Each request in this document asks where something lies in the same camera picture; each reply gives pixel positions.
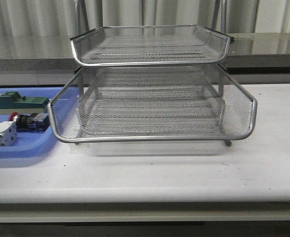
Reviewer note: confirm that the red emergency push button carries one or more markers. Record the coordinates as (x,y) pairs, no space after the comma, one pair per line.
(35,122)

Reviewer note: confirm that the green electrical module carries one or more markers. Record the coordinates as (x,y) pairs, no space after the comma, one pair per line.
(13,101)

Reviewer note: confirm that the grey stone counter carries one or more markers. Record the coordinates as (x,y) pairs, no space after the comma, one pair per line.
(251,53)

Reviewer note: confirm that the white circuit breaker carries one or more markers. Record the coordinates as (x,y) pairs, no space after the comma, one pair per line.
(8,133)

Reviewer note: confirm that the grey metal rack frame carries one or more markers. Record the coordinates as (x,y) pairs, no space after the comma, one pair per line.
(148,83)

